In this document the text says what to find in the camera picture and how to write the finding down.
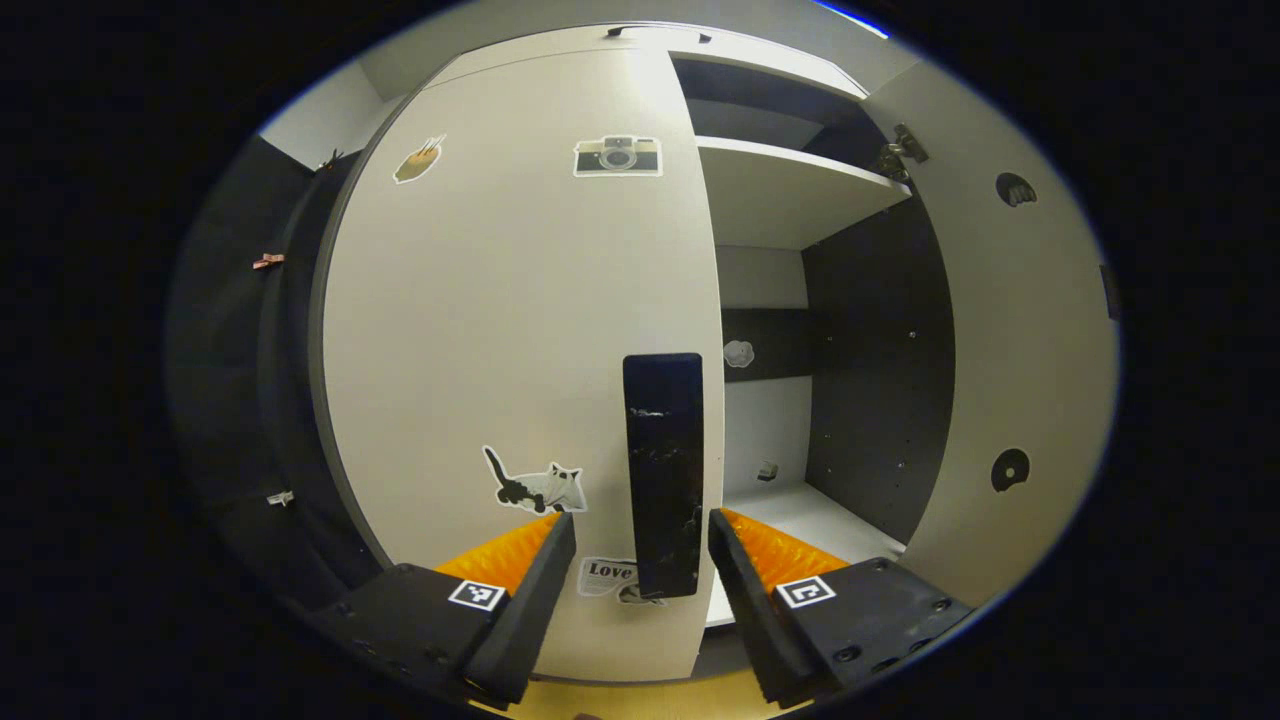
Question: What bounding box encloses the grey double-door shoe cabinet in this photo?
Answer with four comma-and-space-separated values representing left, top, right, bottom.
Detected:
305, 20, 1121, 691

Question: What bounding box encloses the grey cabinet shelf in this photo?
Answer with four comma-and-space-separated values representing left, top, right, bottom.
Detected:
695, 135, 913, 251

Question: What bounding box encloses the shoe cabinet door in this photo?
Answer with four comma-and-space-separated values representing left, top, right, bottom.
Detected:
862, 60, 1121, 611
320, 45, 726, 686

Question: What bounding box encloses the metal door hinge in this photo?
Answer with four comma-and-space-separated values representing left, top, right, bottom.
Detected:
878, 123, 931, 183

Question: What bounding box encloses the grey cabinet drawer front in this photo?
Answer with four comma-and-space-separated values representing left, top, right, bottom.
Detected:
425, 22, 869, 99

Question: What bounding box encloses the thin black drawer handle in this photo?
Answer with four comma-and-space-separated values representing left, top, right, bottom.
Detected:
605, 24, 716, 45

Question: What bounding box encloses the black backdrop cloth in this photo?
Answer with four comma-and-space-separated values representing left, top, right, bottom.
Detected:
165, 135, 391, 621

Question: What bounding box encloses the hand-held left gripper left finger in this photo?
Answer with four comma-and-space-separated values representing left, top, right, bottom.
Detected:
305, 512, 578, 711

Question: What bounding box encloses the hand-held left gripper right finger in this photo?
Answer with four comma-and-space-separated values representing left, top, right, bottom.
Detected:
707, 507, 973, 709

